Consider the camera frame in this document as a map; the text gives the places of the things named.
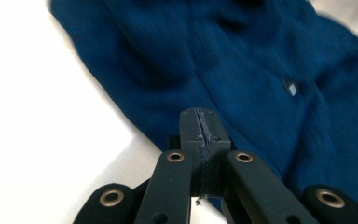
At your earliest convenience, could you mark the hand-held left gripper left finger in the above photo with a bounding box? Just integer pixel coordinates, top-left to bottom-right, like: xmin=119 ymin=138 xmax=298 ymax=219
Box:
xmin=167 ymin=106 xmax=207 ymax=198

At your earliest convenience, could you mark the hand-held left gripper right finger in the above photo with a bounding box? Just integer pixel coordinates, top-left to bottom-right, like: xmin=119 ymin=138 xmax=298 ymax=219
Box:
xmin=202 ymin=107 xmax=237 ymax=198

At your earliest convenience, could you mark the dark blue knitted garment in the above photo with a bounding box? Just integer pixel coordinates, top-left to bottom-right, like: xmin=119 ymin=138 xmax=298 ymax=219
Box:
xmin=49 ymin=0 xmax=358 ymax=218

